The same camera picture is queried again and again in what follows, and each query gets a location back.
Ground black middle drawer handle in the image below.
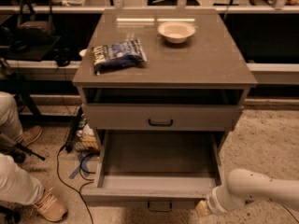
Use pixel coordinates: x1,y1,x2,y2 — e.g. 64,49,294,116
148,202,172,212

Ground tan sneaker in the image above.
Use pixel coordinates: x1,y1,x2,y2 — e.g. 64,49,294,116
34,189,68,222
21,126,42,147

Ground tan sneaker far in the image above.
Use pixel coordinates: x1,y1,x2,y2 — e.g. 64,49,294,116
21,126,42,147

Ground black floor cable left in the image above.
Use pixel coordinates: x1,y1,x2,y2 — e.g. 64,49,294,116
55,143,97,224

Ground black bag on table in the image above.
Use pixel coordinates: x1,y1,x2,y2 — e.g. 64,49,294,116
13,0,54,46

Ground white trouser leg far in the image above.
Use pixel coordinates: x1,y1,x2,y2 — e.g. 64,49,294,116
0,91,24,143

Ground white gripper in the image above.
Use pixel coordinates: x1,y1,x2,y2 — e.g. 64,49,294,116
195,185,233,217

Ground black floor cable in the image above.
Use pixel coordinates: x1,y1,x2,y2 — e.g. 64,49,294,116
281,203,299,224
55,143,97,224

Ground blue chip bag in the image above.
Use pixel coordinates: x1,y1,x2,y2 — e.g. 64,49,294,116
92,39,147,75

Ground black headphones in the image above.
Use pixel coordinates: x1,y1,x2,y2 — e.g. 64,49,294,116
53,48,71,67

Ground blue tape cross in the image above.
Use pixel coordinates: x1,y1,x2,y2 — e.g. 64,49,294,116
68,153,93,180

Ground black top drawer handle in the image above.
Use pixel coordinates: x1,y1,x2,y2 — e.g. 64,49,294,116
148,119,174,127

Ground black drawer handle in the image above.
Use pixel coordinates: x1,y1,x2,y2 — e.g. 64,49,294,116
148,202,172,212
148,119,174,127

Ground tan sneaker near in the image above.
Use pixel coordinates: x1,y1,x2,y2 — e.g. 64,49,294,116
34,189,68,222

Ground white bowl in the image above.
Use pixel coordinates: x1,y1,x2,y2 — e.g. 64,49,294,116
158,21,195,44

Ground black floor cable right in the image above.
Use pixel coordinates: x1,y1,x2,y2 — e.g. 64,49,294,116
281,203,299,224

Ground black handheld tool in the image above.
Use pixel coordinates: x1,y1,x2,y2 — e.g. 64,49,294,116
0,133,45,163

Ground white trouser leg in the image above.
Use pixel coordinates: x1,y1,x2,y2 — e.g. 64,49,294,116
0,154,45,205
0,91,24,143

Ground grey drawer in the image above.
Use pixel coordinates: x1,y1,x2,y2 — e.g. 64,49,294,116
82,104,242,132
82,131,223,209

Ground wire basket with items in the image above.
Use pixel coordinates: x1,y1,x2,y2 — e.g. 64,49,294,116
64,108,99,153

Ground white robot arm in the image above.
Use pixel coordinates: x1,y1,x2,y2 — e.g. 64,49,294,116
195,169,299,217

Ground white trouser leg near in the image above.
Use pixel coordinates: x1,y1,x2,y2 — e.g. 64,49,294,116
0,154,45,205

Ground grey top drawer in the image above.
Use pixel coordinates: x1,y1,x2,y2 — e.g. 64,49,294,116
82,104,242,132

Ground grey drawer cabinet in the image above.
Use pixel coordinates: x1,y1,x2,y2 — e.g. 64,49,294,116
73,9,256,145

